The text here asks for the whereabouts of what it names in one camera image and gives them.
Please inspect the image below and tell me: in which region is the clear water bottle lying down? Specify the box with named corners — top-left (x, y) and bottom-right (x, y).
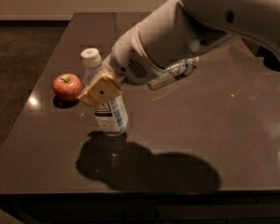
top-left (147, 57), bottom-right (200, 91)

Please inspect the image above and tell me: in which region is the blue-label plastic bottle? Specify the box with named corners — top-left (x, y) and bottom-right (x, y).
top-left (80, 48), bottom-right (128, 136)

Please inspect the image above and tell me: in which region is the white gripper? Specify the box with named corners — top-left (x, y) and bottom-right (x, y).
top-left (77, 25), bottom-right (164, 107)

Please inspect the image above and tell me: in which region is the red apple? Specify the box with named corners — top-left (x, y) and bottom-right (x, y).
top-left (52, 74), bottom-right (82, 102)

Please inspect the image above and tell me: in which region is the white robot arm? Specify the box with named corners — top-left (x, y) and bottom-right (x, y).
top-left (78, 0), bottom-right (280, 106)

